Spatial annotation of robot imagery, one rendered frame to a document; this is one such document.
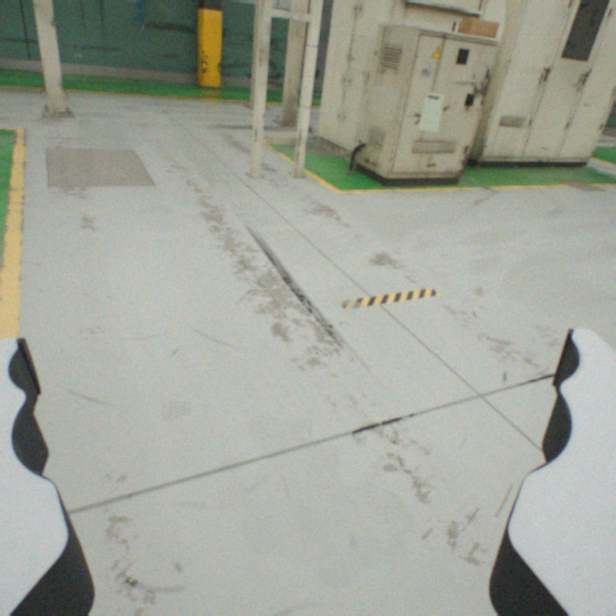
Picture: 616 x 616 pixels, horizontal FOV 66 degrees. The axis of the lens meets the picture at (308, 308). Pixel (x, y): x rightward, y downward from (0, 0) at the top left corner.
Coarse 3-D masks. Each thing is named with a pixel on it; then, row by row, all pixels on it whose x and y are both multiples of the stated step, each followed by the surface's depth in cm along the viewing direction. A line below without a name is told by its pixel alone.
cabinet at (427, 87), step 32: (384, 32) 398; (416, 32) 365; (448, 32) 375; (384, 64) 403; (416, 64) 377; (448, 64) 390; (480, 64) 404; (384, 96) 409; (416, 96) 392; (448, 96) 406; (480, 96) 420; (384, 128) 415; (416, 128) 408; (448, 128) 422; (384, 160) 421; (416, 160) 425; (448, 160) 441
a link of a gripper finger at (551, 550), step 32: (576, 352) 10; (608, 352) 10; (576, 384) 9; (608, 384) 9; (576, 416) 8; (608, 416) 8; (544, 448) 10; (576, 448) 8; (608, 448) 8; (544, 480) 7; (576, 480) 7; (608, 480) 7; (512, 512) 7; (544, 512) 7; (576, 512) 7; (608, 512) 7; (512, 544) 6; (544, 544) 6; (576, 544) 6; (608, 544) 6; (512, 576) 6; (544, 576) 6; (576, 576) 6; (608, 576) 6; (512, 608) 7; (544, 608) 6; (576, 608) 6; (608, 608) 6
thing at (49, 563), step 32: (0, 352) 10; (0, 384) 10; (32, 384) 11; (0, 416) 9; (32, 416) 9; (0, 448) 8; (32, 448) 9; (0, 480) 7; (32, 480) 7; (0, 512) 7; (32, 512) 7; (64, 512) 7; (0, 544) 7; (32, 544) 7; (64, 544) 7; (0, 576) 6; (32, 576) 6; (64, 576) 7; (0, 608) 6; (32, 608) 6; (64, 608) 7
